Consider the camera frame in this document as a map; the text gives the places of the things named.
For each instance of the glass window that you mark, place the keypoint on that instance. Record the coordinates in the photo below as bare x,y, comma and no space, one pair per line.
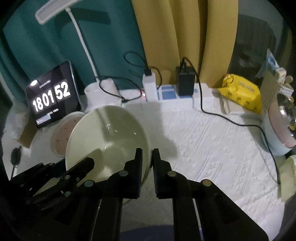
254,41

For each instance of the white power strip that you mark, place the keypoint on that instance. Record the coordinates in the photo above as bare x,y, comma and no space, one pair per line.
171,92

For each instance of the black round device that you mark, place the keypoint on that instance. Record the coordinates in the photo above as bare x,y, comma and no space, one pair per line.
16,156

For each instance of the pink spotted bowl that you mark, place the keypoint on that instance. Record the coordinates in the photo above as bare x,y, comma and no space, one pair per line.
62,136

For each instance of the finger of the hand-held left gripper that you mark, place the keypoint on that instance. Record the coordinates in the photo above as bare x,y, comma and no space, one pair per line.
41,173
81,168

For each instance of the teal curtain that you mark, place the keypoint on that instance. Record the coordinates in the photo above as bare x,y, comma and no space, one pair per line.
104,34

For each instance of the blue white snack packet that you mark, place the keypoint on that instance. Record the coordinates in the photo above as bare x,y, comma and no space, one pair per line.
270,62

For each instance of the yellow tissue pack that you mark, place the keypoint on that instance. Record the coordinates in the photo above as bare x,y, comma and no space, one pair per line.
288,178

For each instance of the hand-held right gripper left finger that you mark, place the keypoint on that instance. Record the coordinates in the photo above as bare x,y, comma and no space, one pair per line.
138,176

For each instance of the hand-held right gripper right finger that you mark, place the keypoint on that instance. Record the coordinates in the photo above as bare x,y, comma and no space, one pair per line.
156,177

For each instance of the yellow curtain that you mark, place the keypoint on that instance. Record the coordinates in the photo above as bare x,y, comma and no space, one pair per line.
185,34

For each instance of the cream bowl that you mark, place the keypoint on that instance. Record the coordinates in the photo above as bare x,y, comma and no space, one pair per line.
104,134

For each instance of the white plastic basket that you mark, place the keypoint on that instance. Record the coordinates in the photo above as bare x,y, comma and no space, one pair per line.
271,92

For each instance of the cardboard box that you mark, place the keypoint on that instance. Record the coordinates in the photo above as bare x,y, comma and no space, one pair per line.
27,134

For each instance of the tablet with clock display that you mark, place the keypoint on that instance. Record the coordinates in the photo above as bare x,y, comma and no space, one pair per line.
53,97

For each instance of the white charger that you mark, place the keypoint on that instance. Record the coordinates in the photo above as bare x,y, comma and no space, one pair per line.
149,88

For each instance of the black charger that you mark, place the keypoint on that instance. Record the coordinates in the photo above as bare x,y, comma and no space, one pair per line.
185,81

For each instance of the pale blue bowl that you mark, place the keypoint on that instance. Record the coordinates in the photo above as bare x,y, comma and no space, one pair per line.
270,143

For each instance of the yellow wipes packet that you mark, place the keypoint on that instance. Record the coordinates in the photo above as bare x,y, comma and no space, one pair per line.
242,92

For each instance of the white desk lamp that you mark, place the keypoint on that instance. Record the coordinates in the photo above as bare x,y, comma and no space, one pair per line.
97,92

